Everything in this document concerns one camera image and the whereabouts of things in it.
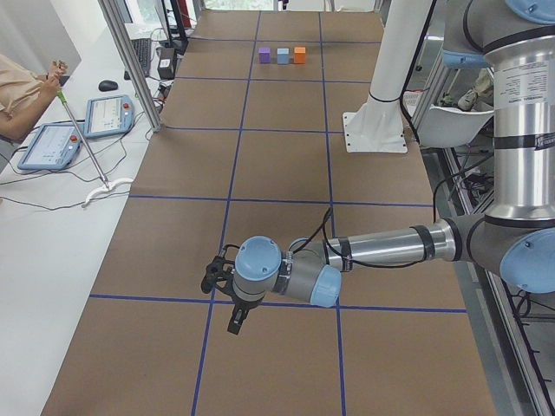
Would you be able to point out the grabber reach stick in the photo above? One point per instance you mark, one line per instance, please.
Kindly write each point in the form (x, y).
(107, 185)

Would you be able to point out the person's hand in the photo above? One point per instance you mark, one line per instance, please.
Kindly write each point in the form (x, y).
(57, 70)

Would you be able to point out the black computer mouse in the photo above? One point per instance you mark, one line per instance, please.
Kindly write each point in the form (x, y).
(108, 85)

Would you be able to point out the teach pendant tablet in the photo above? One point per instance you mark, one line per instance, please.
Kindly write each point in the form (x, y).
(53, 147)
(108, 116)

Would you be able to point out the purple foam block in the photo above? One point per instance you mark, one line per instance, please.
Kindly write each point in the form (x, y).
(264, 55)

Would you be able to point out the black power box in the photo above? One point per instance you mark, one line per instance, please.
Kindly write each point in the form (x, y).
(167, 63)

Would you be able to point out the orange foam block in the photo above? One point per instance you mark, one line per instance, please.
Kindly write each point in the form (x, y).
(299, 55)

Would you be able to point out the near teach pendant tablet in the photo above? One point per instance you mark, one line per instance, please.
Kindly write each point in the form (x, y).
(53, 147)

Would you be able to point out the person's forearm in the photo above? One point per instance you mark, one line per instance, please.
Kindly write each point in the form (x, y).
(18, 126)

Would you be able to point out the white pedestal column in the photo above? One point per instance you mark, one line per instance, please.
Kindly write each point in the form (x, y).
(377, 126)

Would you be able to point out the aluminium frame post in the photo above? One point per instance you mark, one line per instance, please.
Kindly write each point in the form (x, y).
(122, 42)

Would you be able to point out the white chair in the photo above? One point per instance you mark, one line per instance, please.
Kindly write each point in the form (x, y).
(444, 127)

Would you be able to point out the light blue foam block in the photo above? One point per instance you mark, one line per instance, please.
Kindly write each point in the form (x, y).
(283, 56)

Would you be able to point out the black keyboard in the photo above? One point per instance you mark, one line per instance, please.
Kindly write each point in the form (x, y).
(142, 49)

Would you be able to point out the far teach pendant tablet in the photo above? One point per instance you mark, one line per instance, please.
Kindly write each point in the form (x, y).
(108, 116)

